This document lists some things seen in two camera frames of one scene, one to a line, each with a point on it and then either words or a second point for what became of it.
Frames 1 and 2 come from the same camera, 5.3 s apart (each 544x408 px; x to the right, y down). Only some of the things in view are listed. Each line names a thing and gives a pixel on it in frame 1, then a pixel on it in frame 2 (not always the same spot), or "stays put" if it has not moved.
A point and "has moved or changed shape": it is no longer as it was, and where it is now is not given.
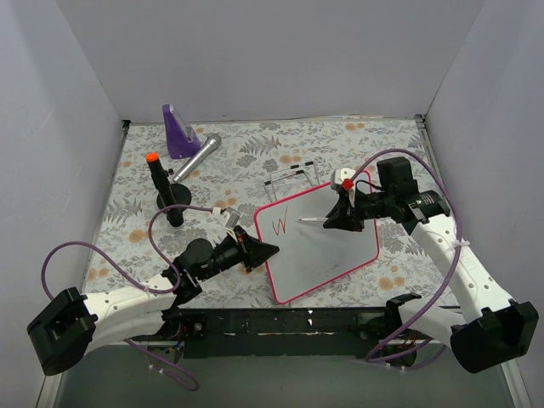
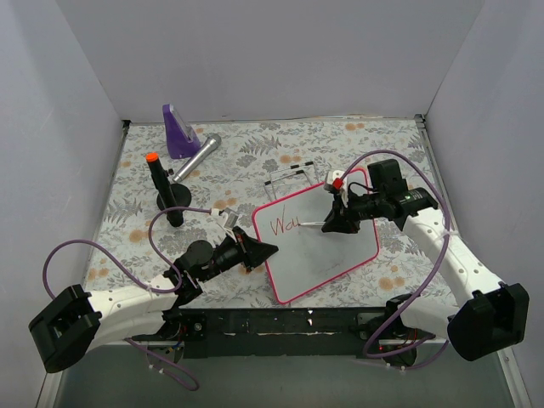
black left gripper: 244,247 stays put
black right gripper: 355,210 stays put
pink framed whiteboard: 311,254 stays put
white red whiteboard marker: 314,219 has moved or changed shape
